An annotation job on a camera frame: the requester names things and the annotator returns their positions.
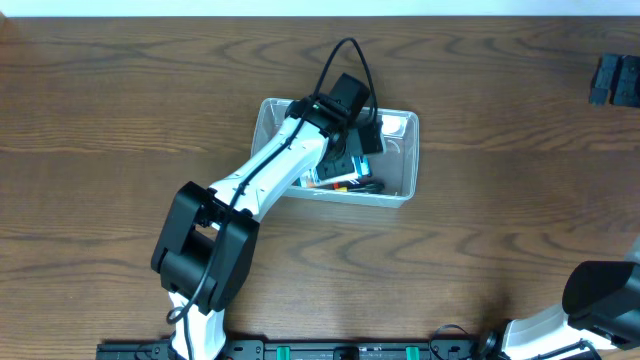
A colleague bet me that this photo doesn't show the blue white small box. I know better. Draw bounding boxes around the blue white small box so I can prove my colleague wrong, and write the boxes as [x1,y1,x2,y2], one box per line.
[293,156,372,188]

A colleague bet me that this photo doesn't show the thin black yellow screwdriver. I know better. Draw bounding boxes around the thin black yellow screwdriver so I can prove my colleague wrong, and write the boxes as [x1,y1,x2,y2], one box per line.
[333,182,385,194]

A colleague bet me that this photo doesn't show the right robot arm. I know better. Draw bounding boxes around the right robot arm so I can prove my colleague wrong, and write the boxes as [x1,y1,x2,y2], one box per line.
[476,243,639,359]

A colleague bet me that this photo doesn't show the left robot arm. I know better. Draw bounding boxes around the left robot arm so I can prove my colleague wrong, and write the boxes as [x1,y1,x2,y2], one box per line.
[151,74,381,359]

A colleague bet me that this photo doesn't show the clear plastic container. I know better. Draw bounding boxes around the clear plastic container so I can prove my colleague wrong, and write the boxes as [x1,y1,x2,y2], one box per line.
[251,98,419,208]

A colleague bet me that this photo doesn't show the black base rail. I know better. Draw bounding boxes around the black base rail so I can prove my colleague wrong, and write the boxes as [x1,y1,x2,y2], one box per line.
[96,339,480,360]

